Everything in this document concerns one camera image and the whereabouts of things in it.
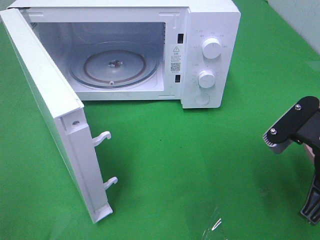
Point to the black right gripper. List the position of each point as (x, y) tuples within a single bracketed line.
[(306, 130)]

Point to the round white door button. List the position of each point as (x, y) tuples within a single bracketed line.
[(202, 99)]

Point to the white microwave door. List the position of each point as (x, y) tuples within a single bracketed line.
[(63, 113)]

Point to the pink round plate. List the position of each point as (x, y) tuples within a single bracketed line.
[(309, 152)]

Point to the green table cover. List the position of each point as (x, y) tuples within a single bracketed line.
[(179, 170)]

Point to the lower white round knob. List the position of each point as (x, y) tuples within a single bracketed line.
[(206, 79)]

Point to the white round knob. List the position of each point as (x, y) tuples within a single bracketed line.
[(206, 79), (211, 47)]

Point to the upper white round knob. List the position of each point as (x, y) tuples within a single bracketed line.
[(211, 47)]

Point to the white microwave oven body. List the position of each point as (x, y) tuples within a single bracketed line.
[(176, 28)]

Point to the glass microwave turntable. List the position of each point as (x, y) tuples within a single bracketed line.
[(113, 64)]

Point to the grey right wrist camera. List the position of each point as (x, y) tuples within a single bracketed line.
[(277, 137)]

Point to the white wall panel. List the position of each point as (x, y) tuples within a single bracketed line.
[(303, 16)]

